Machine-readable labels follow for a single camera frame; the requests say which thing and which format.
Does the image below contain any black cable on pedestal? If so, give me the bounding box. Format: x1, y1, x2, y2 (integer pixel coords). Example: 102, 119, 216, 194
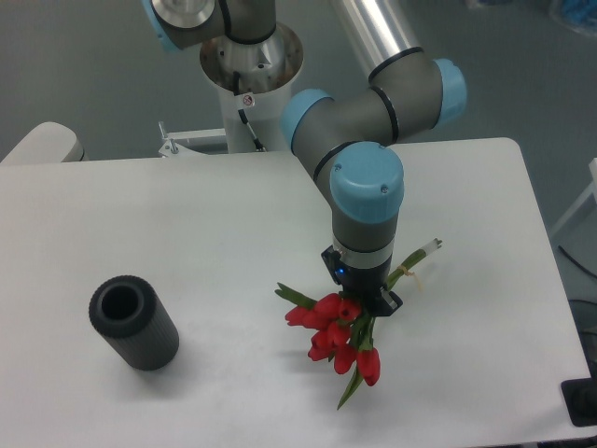
232, 70, 268, 153

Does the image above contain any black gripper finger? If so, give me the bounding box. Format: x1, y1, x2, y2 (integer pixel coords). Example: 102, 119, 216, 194
364, 287, 402, 316

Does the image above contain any white chair armrest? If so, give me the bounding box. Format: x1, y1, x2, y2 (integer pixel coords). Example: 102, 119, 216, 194
1, 121, 89, 166

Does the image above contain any blue items clear bag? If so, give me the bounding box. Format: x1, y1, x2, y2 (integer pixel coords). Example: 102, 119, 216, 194
548, 0, 596, 36

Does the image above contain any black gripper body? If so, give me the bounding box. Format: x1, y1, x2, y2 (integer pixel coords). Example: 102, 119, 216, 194
321, 246, 391, 303

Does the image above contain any dark grey ribbed vase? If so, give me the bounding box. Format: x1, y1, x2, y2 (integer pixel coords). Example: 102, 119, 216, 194
89, 275, 179, 371

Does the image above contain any white metal bracket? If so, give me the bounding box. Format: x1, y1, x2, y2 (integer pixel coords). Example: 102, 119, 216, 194
158, 121, 228, 158

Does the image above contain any white furniture frame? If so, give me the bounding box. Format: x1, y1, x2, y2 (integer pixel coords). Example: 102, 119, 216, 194
548, 159, 596, 244

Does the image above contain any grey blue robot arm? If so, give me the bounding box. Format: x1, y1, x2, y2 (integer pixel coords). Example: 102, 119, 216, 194
143, 1, 467, 316

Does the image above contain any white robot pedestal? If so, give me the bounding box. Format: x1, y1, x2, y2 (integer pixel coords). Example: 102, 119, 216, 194
200, 22, 303, 153

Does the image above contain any black floor cable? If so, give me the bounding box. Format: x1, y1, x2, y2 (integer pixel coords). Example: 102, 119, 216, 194
557, 245, 597, 276

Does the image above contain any red tulip bouquet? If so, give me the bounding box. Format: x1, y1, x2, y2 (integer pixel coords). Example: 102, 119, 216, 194
273, 237, 443, 411

